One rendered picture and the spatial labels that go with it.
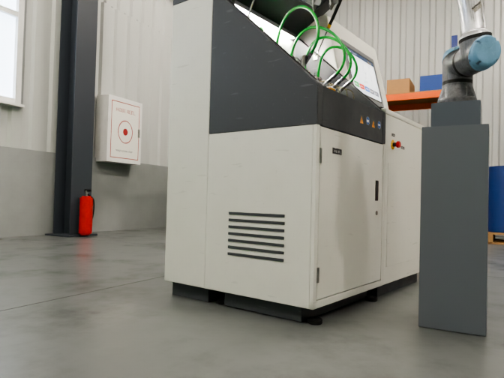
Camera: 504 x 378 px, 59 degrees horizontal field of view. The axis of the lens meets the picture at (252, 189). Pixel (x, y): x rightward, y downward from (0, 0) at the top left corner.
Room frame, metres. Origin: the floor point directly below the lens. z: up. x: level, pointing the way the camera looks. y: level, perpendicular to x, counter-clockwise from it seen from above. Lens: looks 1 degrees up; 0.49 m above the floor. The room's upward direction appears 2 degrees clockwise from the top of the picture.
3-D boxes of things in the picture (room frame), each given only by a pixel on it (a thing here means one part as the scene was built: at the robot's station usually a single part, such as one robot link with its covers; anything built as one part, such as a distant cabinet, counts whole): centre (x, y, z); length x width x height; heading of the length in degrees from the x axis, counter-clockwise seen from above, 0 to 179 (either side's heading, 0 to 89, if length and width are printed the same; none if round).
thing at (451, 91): (1.83, -0.84, 0.95); 0.15 x 0.15 x 0.10
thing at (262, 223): (2.18, -0.23, 0.39); 0.70 x 0.58 x 0.79; 142
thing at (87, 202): (5.27, 1.95, 0.29); 0.17 x 0.15 x 0.54; 151
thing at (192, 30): (2.72, -0.11, 0.75); 1.40 x 0.28 x 1.50; 142
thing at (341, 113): (2.01, -0.45, 0.87); 0.62 x 0.04 x 0.16; 142
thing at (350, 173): (2.00, -0.46, 0.44); 0.65 x 0.02 x 0.68; 142
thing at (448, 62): (1.83, -0.84, 1.07); 0.13 x 0.12 x 0.14; 6
